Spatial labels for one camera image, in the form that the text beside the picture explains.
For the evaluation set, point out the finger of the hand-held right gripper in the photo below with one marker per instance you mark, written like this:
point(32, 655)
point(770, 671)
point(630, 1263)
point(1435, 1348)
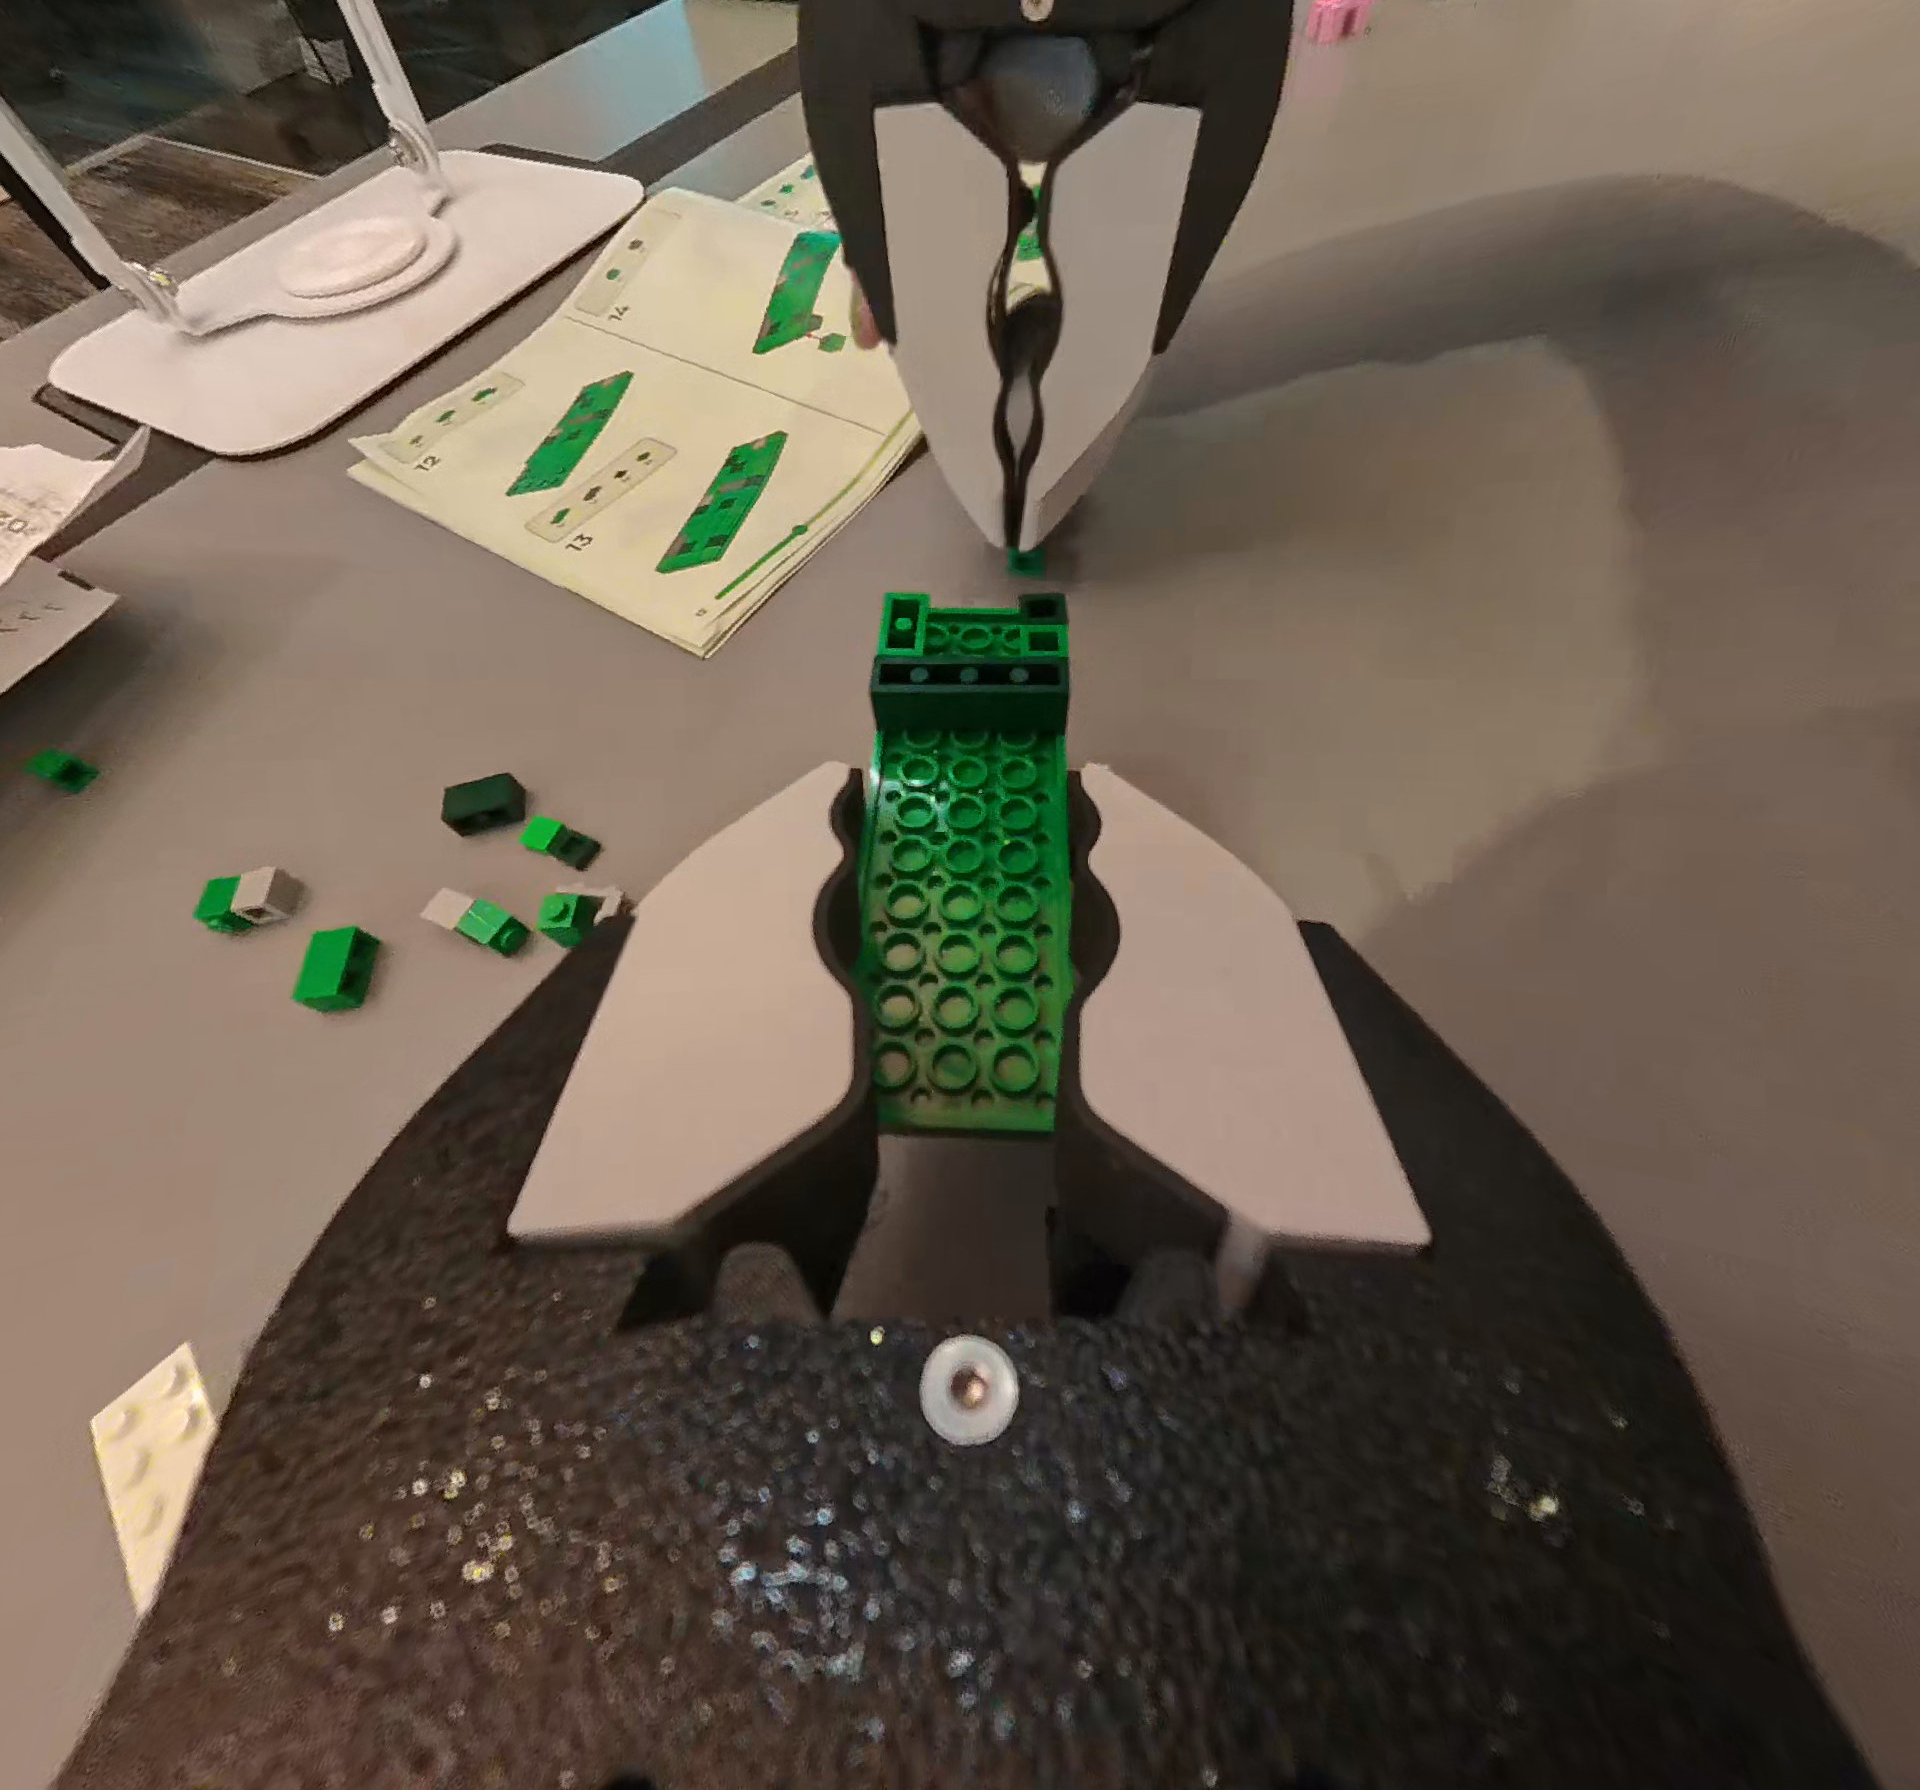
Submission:
point(1118, 261)
point(936, 261)

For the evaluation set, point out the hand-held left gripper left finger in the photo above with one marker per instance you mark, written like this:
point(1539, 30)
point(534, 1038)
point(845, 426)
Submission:
point(689, 1040)

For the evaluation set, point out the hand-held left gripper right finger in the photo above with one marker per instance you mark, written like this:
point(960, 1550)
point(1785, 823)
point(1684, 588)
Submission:
point(1245, 1040)

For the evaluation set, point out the green toy brick assembly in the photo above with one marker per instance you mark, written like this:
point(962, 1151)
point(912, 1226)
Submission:
point(968, 921)

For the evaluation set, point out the grey desk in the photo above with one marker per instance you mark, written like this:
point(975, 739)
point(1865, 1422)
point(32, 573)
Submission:
point(1500, 619)

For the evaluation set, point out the pink toy brick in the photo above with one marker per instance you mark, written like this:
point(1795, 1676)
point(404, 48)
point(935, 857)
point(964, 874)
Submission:
point(1338, 16)

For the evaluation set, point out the building instruction booklet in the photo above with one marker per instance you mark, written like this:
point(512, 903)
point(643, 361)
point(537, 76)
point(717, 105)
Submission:
point(645, 439)

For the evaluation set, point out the scattered small loose bricks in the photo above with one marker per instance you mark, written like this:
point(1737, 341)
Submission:
point(338, 966)

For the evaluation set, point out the white lamp base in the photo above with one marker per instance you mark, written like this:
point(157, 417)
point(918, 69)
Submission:
point(496, 215)

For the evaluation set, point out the white brick plate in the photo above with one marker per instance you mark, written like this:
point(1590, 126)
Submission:
point(150, 1460)

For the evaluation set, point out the green square brick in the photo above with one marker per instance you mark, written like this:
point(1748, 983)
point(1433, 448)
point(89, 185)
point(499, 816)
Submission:
point(60, 769)

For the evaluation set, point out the white paper sheets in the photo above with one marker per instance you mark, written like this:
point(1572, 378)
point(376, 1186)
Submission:
point(45, 627)

